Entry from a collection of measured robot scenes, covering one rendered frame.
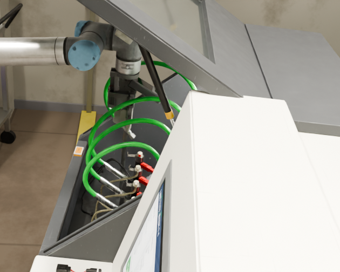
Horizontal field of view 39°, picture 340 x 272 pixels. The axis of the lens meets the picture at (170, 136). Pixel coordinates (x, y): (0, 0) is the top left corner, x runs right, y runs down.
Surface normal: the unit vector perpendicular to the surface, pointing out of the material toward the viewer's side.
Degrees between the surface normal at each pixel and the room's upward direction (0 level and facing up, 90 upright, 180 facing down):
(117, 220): 90
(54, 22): 90
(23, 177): 0
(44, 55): 85
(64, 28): 90
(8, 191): 0
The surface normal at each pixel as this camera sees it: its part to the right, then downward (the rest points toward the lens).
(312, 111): 0.12, -0.84
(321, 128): -0.02, 0.52
